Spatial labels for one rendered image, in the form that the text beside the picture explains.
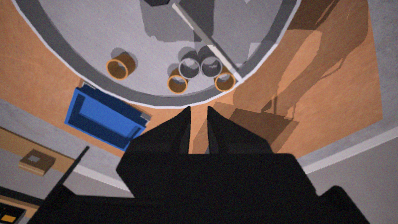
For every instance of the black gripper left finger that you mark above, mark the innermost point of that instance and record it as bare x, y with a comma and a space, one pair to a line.
166, 137

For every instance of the grey metal bushing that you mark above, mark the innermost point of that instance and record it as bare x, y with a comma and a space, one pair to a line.
189, 74
210, 73

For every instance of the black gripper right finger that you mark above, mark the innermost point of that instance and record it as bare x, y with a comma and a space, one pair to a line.
232, 138

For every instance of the bronze bushing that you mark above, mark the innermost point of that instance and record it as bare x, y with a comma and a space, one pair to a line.
227, 85
176, 88
114, 69

